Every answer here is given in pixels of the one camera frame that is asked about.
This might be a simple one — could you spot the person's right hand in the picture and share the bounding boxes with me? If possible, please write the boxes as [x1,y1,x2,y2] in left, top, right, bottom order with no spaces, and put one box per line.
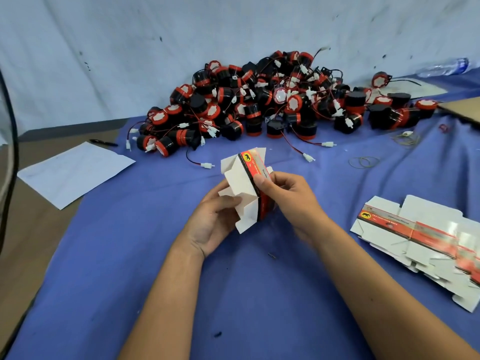
[253,171,331,245]

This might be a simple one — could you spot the person's left hand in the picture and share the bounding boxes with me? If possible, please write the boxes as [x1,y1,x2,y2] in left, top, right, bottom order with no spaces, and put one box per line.
[182,179,243,259]

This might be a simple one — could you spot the white red folding carton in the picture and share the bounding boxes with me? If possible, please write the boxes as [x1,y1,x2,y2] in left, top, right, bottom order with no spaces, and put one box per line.
[218,147,276,235]

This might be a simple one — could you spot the person's left forearm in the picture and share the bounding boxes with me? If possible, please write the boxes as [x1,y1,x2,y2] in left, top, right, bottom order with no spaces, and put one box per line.
[118,235,206,360]

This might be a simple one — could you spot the person's right forearm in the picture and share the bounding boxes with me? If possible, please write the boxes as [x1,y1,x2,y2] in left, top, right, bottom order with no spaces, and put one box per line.
[307,217,480,360]

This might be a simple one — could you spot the blue table cloth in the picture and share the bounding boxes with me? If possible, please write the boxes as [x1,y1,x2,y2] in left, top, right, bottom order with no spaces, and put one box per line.
[5,67,480,360]

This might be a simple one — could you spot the pile of black red buzzers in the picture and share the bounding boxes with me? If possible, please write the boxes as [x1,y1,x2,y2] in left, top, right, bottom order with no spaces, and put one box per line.
[126,47,439,170]

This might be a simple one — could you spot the bundle of rubber bands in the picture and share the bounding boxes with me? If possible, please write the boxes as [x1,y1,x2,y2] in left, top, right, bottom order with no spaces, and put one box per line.
[349,156,381,169]

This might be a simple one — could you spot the rubber band with white connector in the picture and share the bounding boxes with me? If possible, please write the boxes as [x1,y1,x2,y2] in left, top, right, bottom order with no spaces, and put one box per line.
[391,130,421,148]

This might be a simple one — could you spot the white paper sheet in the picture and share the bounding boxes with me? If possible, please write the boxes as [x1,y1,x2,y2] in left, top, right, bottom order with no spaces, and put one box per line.
[17,142,136,211]

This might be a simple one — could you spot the stack of flat white cartons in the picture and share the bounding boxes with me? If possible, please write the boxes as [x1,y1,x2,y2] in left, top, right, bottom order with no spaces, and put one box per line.
[350,195,480,313]

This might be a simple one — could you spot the brown cardboard sheet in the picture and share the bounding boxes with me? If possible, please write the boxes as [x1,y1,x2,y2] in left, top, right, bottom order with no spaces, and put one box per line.
[437,96,480,126]

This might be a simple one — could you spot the clear plastic water bottle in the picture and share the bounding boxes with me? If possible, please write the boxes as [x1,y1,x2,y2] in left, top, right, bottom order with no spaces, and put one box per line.
[416,58,470,78]

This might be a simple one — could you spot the black cable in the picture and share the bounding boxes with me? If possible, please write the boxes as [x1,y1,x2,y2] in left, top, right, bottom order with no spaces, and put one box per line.
[0,69,19,255]

